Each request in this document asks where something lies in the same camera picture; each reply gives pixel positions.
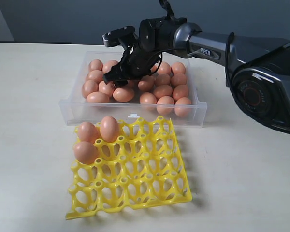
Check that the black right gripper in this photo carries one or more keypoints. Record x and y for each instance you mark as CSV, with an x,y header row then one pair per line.
x,y
133,66

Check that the clear plastic box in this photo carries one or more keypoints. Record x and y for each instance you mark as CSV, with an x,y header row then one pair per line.
x,y
76,110

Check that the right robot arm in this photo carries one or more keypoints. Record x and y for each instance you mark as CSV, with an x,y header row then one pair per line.
x,y
257,69

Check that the yellow plastic egg tray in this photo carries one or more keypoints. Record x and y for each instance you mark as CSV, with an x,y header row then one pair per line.
x,y
142,168

